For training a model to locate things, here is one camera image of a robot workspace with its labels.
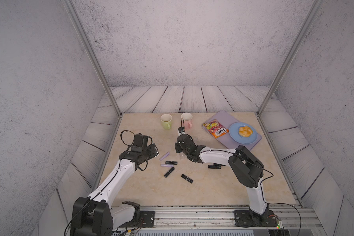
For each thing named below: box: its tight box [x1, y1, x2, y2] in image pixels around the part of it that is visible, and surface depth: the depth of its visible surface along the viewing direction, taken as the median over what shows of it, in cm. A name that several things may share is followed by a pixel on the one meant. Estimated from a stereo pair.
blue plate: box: [229, 121, 258, 146], surface depth 107 cm
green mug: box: [160, 113, 173, 130], surface depth 107 cm
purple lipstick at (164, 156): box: [158, 151, 171, 162], surface depth 98 cm
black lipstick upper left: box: [165, 160, 178, 165], surface depth 94 cm
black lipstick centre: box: [180, 173, 194, 184], surface depth 87 cm
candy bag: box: [203, 118, 230, 140], surface depth 110 cm
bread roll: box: [238, 125, 253, 138], surface depth 107 cm
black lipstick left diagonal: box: [163, 166, 176, 178], surface depth 91 cm
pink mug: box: [180, 112, 193, 130], surface depth 107 cm
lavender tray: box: [202, 110, 263, 151], surface depth 109 cm
